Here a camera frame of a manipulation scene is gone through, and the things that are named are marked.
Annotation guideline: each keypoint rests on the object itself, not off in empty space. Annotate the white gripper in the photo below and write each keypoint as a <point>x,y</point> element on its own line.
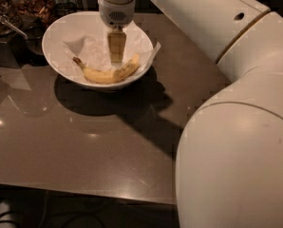
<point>116,14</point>

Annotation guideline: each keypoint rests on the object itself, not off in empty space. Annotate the yellow banana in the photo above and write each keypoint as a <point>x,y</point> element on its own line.
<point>109,76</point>

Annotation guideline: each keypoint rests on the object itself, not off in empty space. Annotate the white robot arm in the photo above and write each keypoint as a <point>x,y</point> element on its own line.
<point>229,167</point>

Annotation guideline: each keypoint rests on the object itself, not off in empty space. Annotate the white ceramic bowl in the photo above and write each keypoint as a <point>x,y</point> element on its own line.
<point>71,27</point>

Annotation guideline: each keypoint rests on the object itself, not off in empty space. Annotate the white paper liner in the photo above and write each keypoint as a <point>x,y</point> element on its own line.
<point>93,50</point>

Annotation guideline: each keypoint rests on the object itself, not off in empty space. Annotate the glass jar of snacks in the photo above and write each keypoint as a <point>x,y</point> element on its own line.
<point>41,9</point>

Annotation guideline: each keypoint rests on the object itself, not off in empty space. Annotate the metal spoon handle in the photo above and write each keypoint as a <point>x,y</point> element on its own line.
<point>5,21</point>

